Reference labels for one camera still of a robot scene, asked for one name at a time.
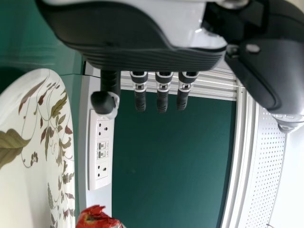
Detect red biscuit packet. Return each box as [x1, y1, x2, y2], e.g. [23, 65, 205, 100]
[76, 205, 122, 228]

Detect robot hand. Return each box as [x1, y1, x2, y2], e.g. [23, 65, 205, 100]
[35, 0, 304, 133]

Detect white socket strip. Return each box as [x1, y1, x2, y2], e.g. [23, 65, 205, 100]
[88, 108, 114, 191]

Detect plate with brown leaf pattern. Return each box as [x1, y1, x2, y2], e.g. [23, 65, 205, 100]
[0, 68, 76, 228]

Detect white frame post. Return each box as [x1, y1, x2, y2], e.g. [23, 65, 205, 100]
[217, 79, 261, 228]

